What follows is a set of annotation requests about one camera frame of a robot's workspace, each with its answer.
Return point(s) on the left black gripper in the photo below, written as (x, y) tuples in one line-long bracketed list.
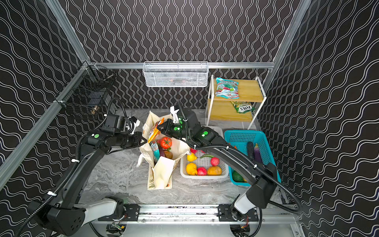
[(138, 139)]

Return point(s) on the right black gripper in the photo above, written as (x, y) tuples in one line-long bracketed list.
[(163, 128)]

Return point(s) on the red tomato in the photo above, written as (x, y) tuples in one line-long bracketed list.
[(165, 143)]

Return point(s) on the brown potato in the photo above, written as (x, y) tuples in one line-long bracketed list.
[(168, 154)]

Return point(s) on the light purple eggplant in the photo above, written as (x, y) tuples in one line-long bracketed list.
[(162, 152)]

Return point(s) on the cream canvas grocery bag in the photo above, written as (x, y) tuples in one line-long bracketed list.
[(160, 174)]

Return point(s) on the small green red snack bag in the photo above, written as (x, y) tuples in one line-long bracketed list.
[(156, 152)]

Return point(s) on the orange Fox's candy bag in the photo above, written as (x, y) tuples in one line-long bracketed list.
[(154, 132)]

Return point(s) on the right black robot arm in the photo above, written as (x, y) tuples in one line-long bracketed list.
[(262, 178)]

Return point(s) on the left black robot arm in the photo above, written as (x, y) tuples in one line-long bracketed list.
[(57, 211)]

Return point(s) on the green Fox's candy bag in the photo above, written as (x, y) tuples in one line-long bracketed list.
[(242, 107)]

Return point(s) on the small yellow lemon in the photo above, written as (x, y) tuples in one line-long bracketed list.
[(191, 157)]

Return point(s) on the green chili pepper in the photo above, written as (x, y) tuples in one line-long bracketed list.
[(207, 156)]

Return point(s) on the white plastic fruit basket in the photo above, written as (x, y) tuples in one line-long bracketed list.
[(202, 163)]

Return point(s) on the yellow bumpy lemon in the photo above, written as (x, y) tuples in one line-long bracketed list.
[(191, 169)]

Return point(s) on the red apple front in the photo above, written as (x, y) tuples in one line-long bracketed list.
[(201, 171)]

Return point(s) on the yellow orange mango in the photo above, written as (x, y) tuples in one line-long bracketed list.
[(214, 171)]

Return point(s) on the teal plastic vegetable basket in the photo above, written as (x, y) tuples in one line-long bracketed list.
[(241, 138)]

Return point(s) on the dark green cucumber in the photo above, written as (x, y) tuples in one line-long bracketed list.
[(250, 150)]

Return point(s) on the green avocado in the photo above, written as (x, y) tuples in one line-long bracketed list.
[(237, 177)]

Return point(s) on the white wooden two-tier shelf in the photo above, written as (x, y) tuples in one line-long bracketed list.
[(223, 109)]

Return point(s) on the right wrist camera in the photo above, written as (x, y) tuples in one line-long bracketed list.
[(180, 113)]

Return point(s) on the white wire wall basket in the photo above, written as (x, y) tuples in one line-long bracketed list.
[(176, 74)]

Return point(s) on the black wire wall basket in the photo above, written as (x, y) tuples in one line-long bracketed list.
[(90, 95)]

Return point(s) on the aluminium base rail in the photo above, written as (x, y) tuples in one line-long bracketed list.
[(201, 214)]

